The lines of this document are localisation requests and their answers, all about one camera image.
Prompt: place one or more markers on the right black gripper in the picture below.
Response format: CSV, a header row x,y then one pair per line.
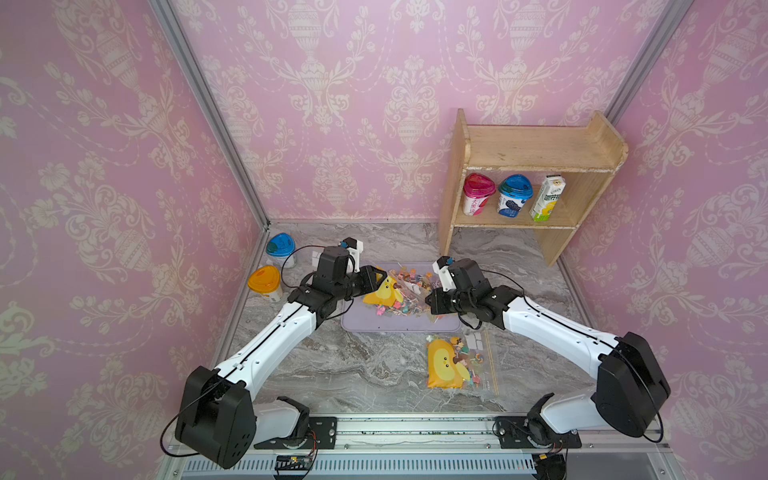
x,y
438,306

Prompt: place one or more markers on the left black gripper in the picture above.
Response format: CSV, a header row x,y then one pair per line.
x,y
371,283

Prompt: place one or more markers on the candy ziploc bag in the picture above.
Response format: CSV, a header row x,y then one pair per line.
x,y
461,362
315,257
396,291

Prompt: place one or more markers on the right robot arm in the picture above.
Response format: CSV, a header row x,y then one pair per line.
x,y
630,387

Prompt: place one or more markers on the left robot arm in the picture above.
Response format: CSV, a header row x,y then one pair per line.
x,y
219,417

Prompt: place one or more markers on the pile of colourful candies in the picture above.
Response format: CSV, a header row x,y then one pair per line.
x,y
414,294

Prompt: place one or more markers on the lilac plastic tray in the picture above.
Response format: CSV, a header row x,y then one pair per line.
x,y
400,303

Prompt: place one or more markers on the blue lid cup on table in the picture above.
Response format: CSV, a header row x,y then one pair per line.
x,y
280,251

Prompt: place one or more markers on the orange lid cup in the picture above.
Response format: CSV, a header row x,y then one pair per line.
x,y
266,282

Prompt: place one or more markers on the pink lid cup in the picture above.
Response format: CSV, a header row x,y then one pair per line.
x,y
477,190

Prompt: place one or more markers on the blue lid cup on shelf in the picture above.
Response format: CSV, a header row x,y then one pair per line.
x,y
514,192

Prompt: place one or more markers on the green white carton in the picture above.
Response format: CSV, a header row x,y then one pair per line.
x,y
550,191

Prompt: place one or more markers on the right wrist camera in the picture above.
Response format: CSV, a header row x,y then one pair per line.
x,y
441,269

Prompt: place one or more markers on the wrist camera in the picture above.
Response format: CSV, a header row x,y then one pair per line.
x,y
355,249
441,269

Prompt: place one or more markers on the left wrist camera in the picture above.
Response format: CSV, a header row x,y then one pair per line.
x,y
355,249

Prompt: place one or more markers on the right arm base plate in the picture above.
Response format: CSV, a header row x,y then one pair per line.
x,y
513,432

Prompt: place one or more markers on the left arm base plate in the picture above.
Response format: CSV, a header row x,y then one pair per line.
x,y
313,431

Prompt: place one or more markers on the aluminium rail frame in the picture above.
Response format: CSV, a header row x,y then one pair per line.
x,y
436,446

